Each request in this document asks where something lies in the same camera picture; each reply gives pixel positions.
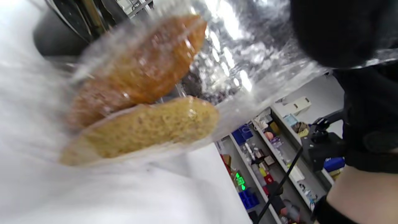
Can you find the person's right hand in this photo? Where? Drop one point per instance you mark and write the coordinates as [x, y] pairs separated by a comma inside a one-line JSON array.
[[373, 109]]

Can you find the person's left hand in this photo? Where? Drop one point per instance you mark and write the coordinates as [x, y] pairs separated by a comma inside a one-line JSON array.
[[342, 31]]

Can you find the clear plastic bakery bag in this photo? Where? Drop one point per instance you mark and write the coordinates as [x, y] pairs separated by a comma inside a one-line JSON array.
[[248, 46]]

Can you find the orange bread bun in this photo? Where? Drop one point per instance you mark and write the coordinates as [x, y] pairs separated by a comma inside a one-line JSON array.
[[146, 65]]

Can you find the yellow lacy cookie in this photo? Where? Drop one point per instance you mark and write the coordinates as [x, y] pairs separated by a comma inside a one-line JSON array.
[[146, 127]]

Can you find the person's right forearm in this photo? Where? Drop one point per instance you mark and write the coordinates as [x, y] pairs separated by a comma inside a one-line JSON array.
[[367, 199]]

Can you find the metal shelf with assorted items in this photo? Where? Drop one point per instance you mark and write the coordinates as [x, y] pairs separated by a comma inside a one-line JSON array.
[[273, 161]]

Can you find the black metal baking tray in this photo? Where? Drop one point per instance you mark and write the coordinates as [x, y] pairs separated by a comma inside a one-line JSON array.
[[59, 37]]

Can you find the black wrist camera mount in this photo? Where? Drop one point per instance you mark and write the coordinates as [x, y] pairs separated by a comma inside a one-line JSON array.
[[323, 149]]

